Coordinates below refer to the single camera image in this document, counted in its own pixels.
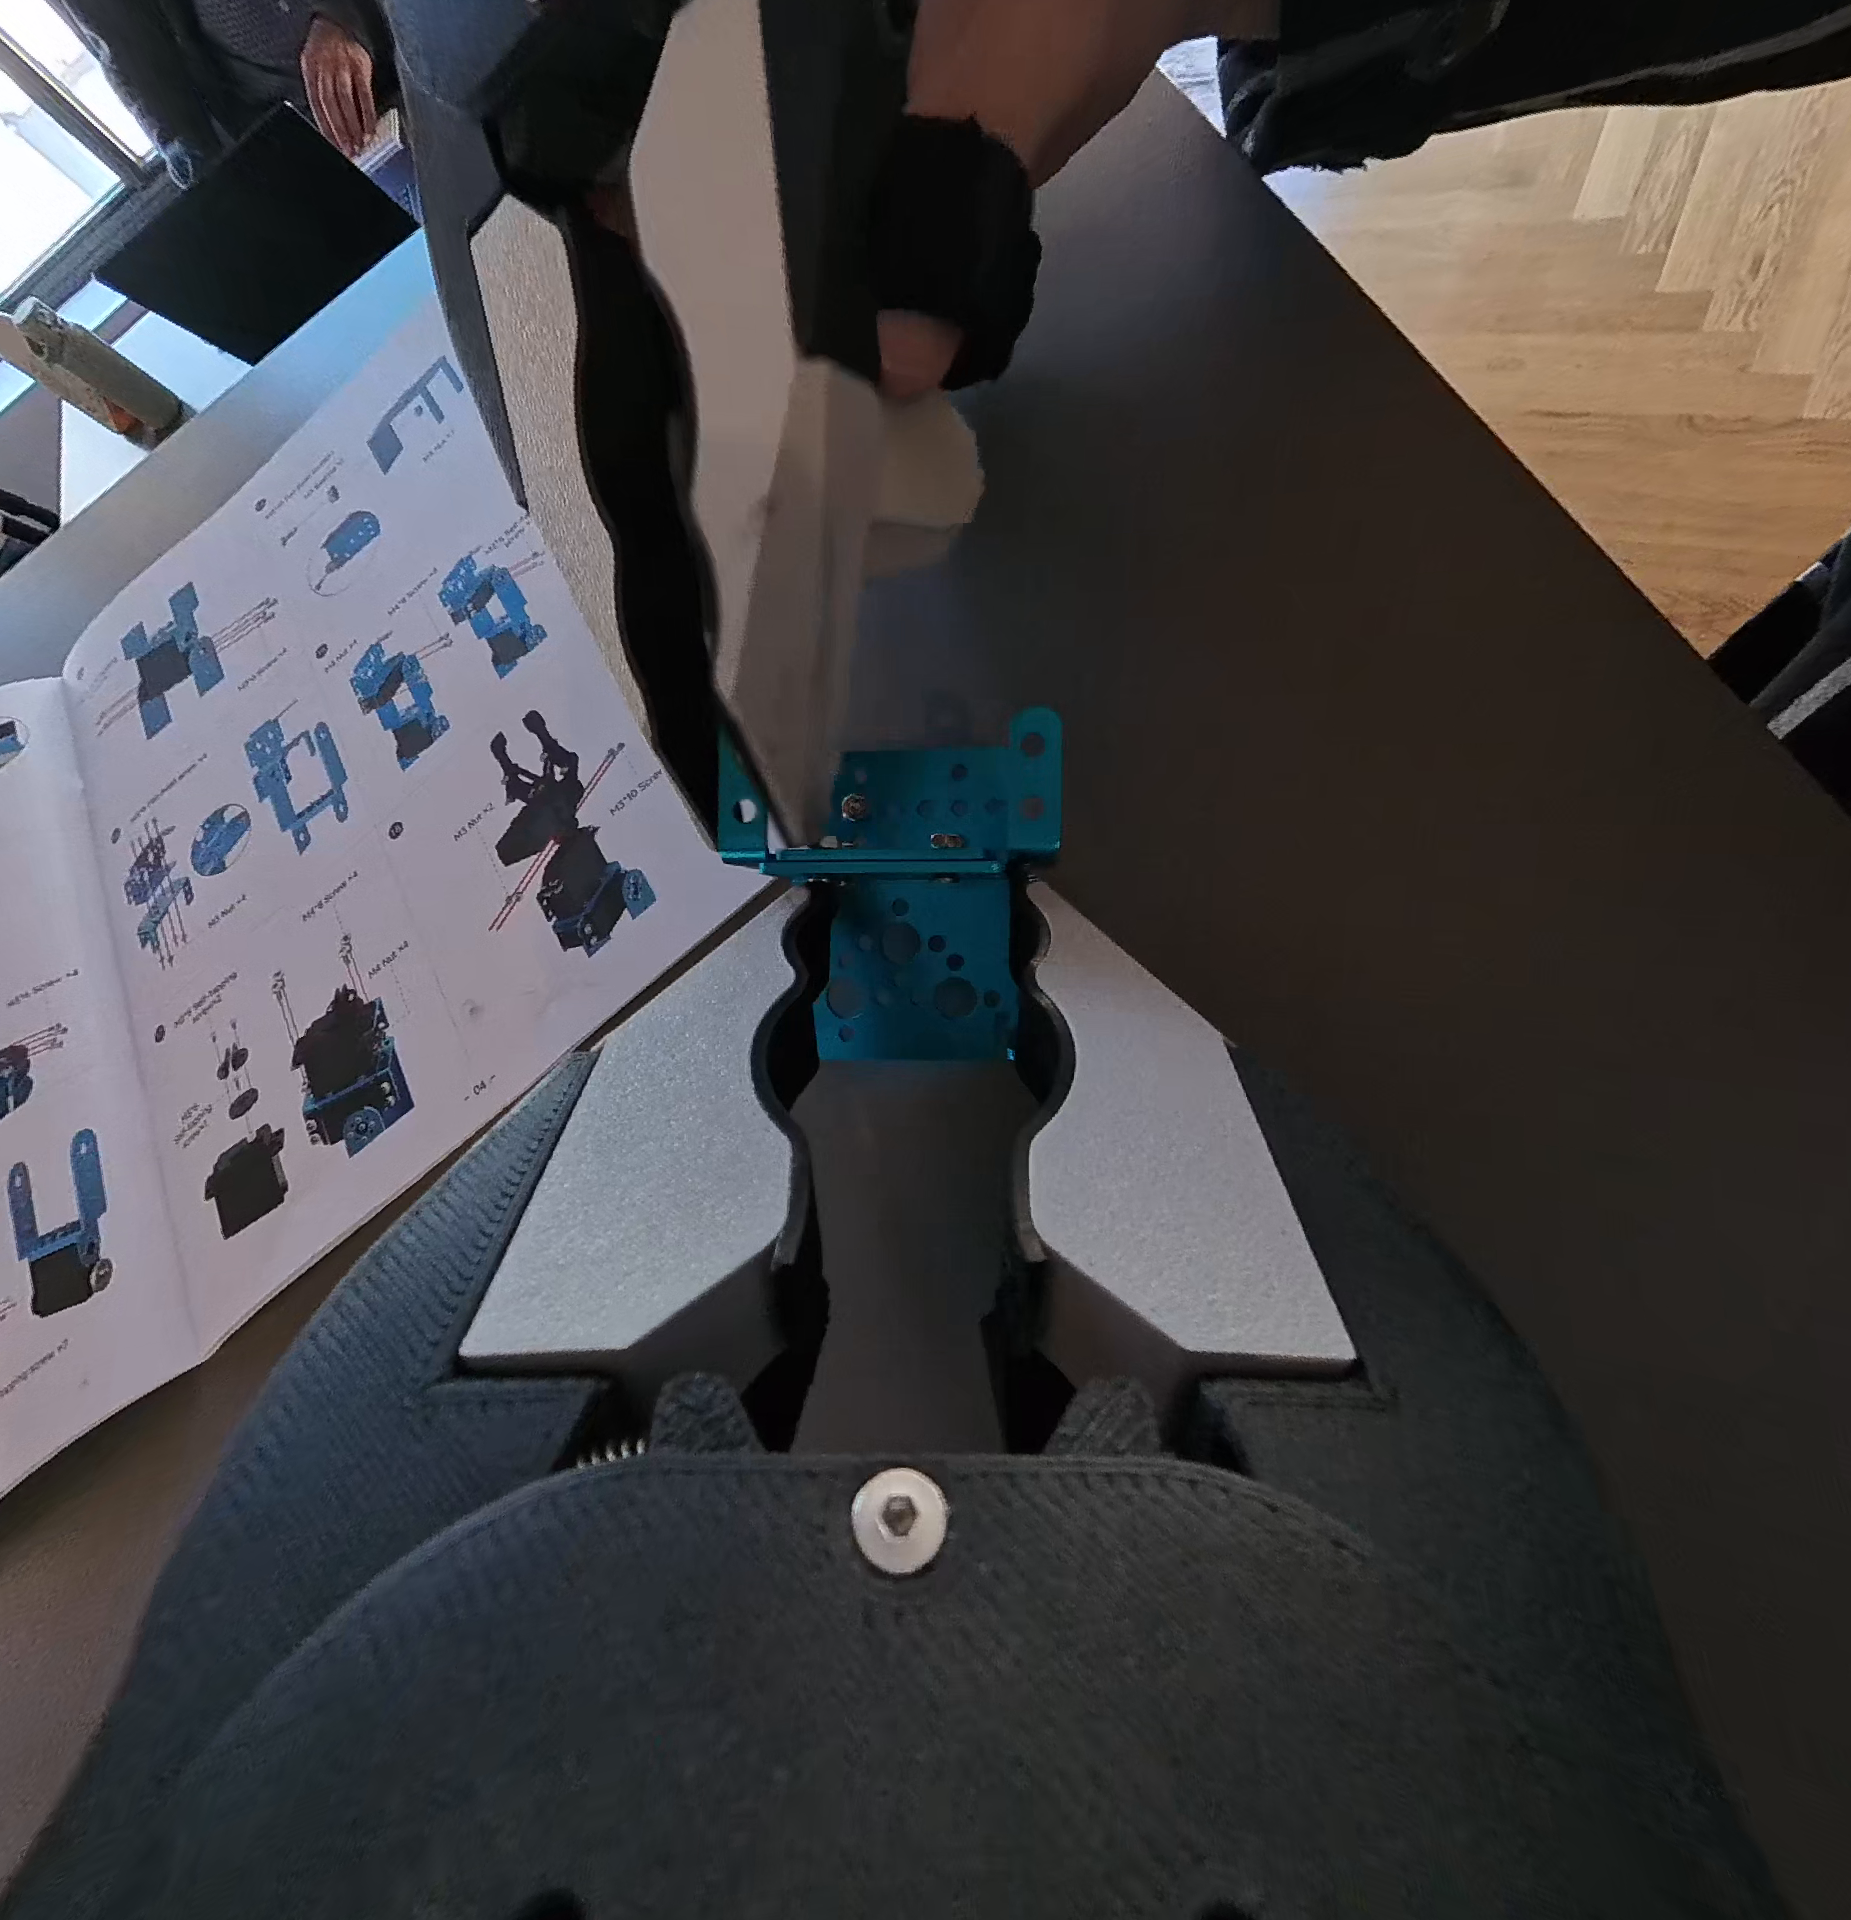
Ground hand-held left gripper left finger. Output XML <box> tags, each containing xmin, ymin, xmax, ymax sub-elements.
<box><xmin>457</xmin><ymin>884</ymin><xmax>833</xmax><ymax>1453</ymax></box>

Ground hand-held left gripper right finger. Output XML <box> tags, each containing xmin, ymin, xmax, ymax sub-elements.
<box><xmin>983</xmin><ymin>883</ymin><xmax>1363</xmax><ymax>1453</ymax></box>

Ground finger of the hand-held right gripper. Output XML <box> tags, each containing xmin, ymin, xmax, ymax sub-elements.
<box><xmin>633</xmin><ymin>15</ymin><xmax>887</xmax><ymax>850</ymax></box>
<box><xmin>471</xmin><ymin>193</ymin><xmax>765</xmax><ymax>850</ymax></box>

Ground blue metal bracket assembly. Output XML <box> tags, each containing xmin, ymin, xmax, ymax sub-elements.
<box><xmin>715</xmin><ymin>705</ymin><xmax>1069</xmax><ymax>1067</ymax></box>

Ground dark grey desk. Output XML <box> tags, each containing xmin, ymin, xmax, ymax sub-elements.
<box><xmin>0</xmin><ymin>75</ymin><xmax>1851</xmax><ymax>1920</ymax></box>

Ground person's right hand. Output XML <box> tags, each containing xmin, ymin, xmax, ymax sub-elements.
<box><xmin>878</xmin><ymin>0</ymin><xmax>1168</xmax><ymax>403</ymax></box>

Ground black flat panel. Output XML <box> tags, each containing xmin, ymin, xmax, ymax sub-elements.
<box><xmin>94</xmin><ymin>102</ymin><xmax>421</xmax><ymax>366</ymax></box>

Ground white instruction manual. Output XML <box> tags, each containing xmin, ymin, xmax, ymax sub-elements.
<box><xmin>0</xmin><ymin>354</ymin><xmax>778</xmax><ymax>1532</ymax></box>

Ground pale hand tool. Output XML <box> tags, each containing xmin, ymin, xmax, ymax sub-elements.
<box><xmin>0</xmin><ymin>297</ymin><xmax>193</xmax><ymax>452</ymax></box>

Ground window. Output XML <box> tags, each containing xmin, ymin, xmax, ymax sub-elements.
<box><xmin>0</xmin><ymin>0</ymin><xmax>164</xmax><ymax>396</ymax></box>

